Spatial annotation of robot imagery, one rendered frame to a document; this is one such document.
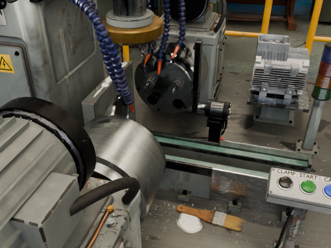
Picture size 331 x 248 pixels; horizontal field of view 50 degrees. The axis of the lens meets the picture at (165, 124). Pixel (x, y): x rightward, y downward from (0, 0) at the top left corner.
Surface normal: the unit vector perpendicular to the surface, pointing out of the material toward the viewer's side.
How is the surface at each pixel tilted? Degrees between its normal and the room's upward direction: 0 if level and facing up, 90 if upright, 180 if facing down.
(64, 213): 90
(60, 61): 90
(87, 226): 0
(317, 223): 0
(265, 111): 90
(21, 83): 90
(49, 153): 49
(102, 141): 2
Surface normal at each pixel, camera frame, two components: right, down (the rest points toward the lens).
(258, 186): -0.28, 0.53
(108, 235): 0.00, -0.83
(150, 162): 0.85, -0.26
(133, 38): 0.14, 0.54
